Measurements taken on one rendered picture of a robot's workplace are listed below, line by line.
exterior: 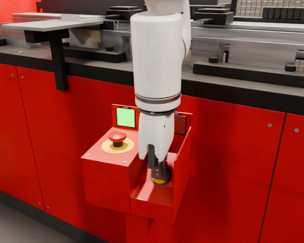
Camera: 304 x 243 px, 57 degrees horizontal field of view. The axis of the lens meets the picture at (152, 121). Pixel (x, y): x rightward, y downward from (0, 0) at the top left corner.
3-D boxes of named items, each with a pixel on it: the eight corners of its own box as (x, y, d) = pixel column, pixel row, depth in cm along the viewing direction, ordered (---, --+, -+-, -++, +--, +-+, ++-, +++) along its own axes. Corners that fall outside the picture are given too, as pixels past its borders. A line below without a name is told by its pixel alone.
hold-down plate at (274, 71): (192, 73, 81) (193, 63, 80) (199, 69, 86) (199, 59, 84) (308, 88, 68) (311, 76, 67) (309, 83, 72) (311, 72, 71)
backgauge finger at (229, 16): (175, 27, 91) (176, 11, 89) (202, 21, 112) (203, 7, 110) (211, 29, 86) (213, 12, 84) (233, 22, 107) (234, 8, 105)
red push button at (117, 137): (105, 150, 61) (104, 136, 60) (113, 142, 65) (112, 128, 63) (122, 153, 60) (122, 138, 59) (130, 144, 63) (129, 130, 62)
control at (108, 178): (85, 203, 62) (76, 131, 55) (116, 165, 76) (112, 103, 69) (173, 224, 57) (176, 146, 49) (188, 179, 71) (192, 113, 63)
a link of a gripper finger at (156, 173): (151, 150, 58) (152, 175, 61) (146, 159, 56) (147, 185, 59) (166, 153, 57) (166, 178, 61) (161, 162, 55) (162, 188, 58)
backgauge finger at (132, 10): (82, 22, 109) (80, 8, 107) (120, 17, 129) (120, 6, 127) (107, 23, 103) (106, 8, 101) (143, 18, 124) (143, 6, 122)
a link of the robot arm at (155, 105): (144, 78, 56) (145, 92, 58) (127, 96, 49) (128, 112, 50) (185, 82, 54) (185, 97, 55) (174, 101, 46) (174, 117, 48)
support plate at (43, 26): (2, 28, 85) (1, 24, 85) (65, 21, 106) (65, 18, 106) (44, 31, 77) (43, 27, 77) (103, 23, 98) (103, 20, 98)
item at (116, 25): (70, 27, 106) (69, 19, 105) (76, 26, 108) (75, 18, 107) (114, 30, 97) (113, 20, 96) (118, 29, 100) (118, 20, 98)
